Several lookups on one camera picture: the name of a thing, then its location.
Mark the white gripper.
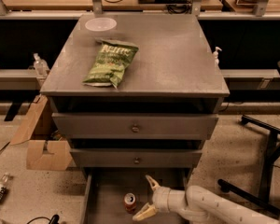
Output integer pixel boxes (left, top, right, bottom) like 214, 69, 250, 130
133, 175, 188, 221

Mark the red coke can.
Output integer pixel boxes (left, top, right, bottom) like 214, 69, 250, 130
123, 193, 136, 213

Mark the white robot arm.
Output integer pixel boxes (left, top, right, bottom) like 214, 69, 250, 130
133, 175, 280, 224

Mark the grey open bottom drawer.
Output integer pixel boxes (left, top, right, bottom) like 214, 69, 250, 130
79, 168, 189, 224

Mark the grey middle drawer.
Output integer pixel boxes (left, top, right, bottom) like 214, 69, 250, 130
71, 148, 202, 168

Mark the grey drawer cabinet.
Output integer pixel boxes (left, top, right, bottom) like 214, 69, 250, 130
39, 13, 231, 185

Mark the grey top drawer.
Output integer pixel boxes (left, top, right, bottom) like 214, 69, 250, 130
52, 113, 218, 140

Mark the brown cardboard box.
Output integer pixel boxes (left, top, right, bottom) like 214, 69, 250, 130
10, 95, 73, 171

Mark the black chair base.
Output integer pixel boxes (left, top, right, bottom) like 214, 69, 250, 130
217, 60, 280, 217

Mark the green chip bag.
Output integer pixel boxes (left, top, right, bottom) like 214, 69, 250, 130
83, 39, 139, 89

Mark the clear plastic bottle on shelf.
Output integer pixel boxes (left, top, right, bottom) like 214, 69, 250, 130
34, 53, 49, 77

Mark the black cable on floor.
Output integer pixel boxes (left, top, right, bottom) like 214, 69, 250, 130
25, 214, 60, 224

